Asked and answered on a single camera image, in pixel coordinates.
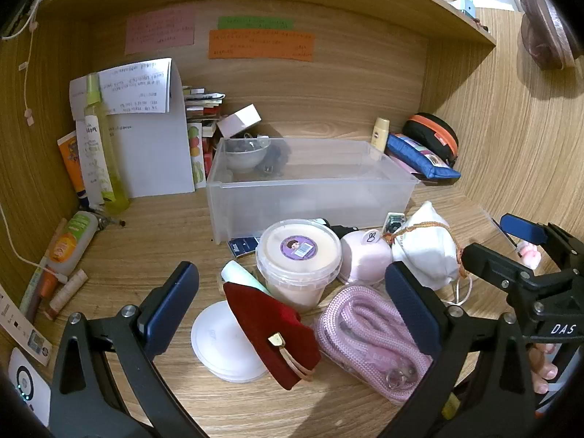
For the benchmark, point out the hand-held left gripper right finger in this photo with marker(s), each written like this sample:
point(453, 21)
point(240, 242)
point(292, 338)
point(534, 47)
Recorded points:
point(410, 301)

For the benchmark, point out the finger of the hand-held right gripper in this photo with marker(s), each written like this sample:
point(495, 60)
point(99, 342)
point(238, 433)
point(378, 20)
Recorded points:
point(522, 230)
point(492, 261)

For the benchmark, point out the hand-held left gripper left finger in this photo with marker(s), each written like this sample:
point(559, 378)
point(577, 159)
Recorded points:
point(171, 315)

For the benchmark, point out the small pink white toy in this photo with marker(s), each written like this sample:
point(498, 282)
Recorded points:
point(529, 255)

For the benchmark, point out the white round disc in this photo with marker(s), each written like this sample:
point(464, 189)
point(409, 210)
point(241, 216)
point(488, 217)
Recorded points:
point(214, 342)

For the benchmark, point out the pink round case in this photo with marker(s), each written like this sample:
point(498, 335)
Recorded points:
point(365, 258)

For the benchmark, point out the mint green tube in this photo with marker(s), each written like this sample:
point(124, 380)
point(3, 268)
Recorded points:
point(239, 276)

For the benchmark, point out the small picture card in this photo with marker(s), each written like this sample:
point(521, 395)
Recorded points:
point(392, 224)

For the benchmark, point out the red velvet pouch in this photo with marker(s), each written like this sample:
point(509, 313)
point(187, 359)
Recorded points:
point(264, 324)

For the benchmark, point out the blue staple box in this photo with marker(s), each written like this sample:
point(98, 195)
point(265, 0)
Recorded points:
point(244, 245)

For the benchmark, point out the round tub with purple label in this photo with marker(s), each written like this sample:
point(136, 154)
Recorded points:
point(296, 246)

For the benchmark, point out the clear plastic storage box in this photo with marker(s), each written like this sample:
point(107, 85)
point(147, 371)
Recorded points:
point(315, 191)

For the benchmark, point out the wooden desktop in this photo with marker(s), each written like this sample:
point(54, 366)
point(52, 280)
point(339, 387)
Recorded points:
point(150, 237)

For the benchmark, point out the person's right hand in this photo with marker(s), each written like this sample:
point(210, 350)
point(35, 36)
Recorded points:
point(545, 372)

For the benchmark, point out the white face mask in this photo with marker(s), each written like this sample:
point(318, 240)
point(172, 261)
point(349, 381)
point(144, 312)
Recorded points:
point(424, 251)

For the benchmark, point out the small black object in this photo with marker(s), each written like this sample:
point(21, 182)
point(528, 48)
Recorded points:
point(346, 231)

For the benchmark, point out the beige lip balm tube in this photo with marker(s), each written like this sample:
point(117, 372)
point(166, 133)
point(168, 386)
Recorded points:
point(66, 294)

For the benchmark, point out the white bottle with orange label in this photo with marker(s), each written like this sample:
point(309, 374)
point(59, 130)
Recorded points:
point(73, 242)

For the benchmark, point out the blue pencil case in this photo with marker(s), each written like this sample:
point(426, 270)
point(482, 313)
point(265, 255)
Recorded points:
point(419, 157)

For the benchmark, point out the pink book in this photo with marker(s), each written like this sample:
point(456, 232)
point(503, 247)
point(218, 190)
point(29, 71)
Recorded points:
point(406, 167)

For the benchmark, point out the orange marker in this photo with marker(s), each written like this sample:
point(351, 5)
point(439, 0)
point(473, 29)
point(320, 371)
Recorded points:
point(46, 283)

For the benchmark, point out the black and orange round case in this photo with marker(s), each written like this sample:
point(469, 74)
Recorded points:
point(433, 130)

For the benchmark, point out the green pen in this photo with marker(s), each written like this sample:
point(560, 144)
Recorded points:
point(32, 289)

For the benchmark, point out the yellow-green spray bottle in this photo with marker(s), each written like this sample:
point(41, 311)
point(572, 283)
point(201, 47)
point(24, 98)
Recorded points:
point(112, 169)

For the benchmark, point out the white paper box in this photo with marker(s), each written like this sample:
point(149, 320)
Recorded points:
point(155, 155)

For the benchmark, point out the fruit print card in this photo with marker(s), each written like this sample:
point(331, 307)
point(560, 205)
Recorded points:
point(196, 155)

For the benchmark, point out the small beige bottle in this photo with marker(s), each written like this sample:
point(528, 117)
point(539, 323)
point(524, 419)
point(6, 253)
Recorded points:
point(380, 134)

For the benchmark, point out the orange tube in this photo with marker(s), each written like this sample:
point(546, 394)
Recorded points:
point(73, 159)

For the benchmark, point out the dark grey object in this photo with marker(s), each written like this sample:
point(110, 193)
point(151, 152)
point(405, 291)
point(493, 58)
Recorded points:
point(276, 157)

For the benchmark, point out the pale pink box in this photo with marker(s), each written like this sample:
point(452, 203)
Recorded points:
point(239, 121)

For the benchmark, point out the brown round object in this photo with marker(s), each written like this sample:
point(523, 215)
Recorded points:
point(543, 23)

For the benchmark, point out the stack of booklets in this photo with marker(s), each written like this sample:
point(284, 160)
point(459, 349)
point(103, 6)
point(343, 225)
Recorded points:
point(203, 100)

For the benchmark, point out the white printed paper sheet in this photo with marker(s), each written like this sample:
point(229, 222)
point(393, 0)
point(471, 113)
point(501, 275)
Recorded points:
point(137, 86)

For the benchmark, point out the small blue item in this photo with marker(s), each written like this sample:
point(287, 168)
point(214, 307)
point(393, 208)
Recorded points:
point(467, 5)

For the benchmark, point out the orange sticky note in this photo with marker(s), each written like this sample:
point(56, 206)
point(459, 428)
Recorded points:
point(260, 45)

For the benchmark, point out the pink sticky note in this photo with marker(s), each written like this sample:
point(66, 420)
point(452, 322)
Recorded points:
point(159, 29)

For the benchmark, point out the green sticky note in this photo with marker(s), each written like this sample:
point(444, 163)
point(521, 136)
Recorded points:
point(255, 23)

